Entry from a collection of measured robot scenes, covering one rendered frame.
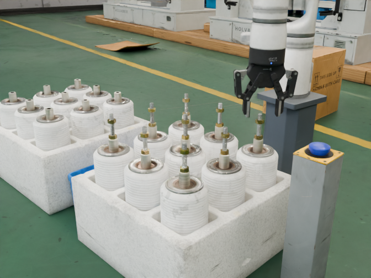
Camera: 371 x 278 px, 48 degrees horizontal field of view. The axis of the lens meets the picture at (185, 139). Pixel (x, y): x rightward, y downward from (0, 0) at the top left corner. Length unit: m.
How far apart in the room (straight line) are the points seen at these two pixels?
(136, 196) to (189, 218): 0.14
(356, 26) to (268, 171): 2.07
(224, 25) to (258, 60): 2.78
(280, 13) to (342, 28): 2.12
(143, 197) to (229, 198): 0.18
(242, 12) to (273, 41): 2.86
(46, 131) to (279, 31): 0.68
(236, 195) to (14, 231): 0.62
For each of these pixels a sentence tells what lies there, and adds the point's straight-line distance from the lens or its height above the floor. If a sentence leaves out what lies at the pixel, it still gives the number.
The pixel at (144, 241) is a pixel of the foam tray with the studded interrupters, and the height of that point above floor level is 0.14.
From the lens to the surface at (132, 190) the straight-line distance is 0.88.
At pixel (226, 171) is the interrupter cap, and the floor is 0.25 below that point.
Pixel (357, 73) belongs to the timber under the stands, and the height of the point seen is 0.06.
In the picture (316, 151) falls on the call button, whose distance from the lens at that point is 0.82.
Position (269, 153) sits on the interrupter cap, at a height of 0.25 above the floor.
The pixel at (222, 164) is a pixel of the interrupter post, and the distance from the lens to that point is 0.88.
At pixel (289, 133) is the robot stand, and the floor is 0.20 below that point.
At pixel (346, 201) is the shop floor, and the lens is 1.35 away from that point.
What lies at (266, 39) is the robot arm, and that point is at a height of 0.51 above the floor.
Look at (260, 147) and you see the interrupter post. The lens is 0.97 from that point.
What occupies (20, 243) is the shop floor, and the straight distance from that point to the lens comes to 1.16.
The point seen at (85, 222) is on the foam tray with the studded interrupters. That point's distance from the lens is 1.05.
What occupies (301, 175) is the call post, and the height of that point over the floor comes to 0.27.
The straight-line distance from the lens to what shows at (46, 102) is 1.45.
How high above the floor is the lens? 0.64
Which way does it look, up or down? 22 degrees down
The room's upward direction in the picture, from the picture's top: straight up
